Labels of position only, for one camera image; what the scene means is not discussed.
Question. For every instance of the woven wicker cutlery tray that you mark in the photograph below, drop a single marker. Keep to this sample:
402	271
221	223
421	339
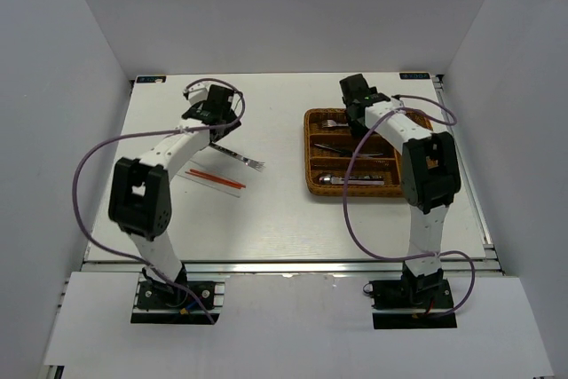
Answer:
318	162

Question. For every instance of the knife with pink handle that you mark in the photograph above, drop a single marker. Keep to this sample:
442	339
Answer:
332	149

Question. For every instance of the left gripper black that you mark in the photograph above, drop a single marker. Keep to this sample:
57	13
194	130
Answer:
231	128

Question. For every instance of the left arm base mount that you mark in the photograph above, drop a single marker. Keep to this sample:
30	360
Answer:
159	304

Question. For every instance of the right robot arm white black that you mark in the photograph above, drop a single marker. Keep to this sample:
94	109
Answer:
429	177

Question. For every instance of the orange chopstick upper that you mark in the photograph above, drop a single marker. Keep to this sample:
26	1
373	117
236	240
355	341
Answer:
200	172

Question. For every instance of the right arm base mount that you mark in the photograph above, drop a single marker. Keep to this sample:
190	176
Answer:
392	309

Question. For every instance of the orange chopstick lower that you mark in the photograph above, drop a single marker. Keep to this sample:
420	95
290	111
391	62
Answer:
216	180

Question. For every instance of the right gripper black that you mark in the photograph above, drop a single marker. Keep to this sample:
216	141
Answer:
358	130

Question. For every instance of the fork with black handle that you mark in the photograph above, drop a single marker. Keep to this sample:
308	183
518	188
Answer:
251	163

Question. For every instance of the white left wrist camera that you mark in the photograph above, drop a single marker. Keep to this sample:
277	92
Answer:
196	93

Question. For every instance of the orange chopstick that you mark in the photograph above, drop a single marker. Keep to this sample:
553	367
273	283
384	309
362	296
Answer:
216	180
200	172

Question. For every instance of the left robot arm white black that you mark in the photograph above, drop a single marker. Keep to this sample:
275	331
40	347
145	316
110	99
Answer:
140	200

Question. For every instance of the blue label left corner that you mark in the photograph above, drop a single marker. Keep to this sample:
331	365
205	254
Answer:
144	79

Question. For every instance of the aluminium rail front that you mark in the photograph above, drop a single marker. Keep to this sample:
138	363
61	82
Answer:
295	267

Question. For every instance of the white chopstick lower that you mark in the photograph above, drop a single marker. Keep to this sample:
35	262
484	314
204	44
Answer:
234	192

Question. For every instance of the knife with black handle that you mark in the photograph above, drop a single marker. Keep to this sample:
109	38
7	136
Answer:
361	155

